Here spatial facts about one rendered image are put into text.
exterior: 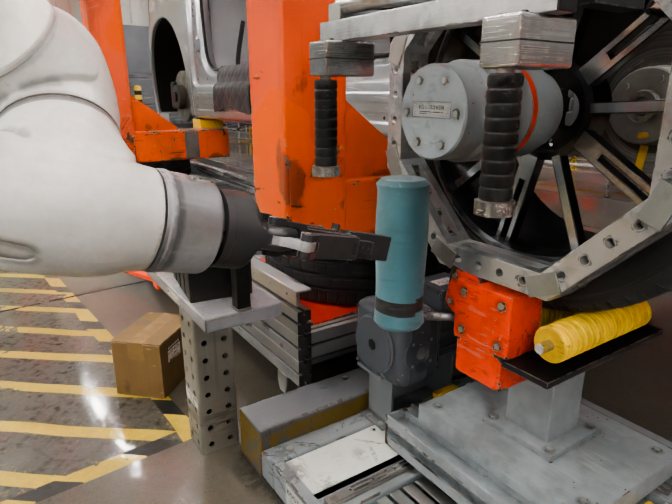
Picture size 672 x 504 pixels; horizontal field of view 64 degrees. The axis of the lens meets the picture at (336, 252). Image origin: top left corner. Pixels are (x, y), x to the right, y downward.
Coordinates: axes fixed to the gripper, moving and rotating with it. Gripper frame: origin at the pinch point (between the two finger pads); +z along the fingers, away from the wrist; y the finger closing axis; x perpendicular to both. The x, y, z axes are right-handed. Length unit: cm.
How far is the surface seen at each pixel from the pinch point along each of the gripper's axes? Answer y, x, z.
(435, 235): 17.5, -1.1, 33.8
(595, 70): -4.5, -30.3, 33.8
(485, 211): -11.7, -6.8, 5.1
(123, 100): 242, -26, 45
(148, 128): 243, -15, 60
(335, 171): 20.4, -8.3, 10.0
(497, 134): -12.0, -14.7, 3.6
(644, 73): 4, -40, 68
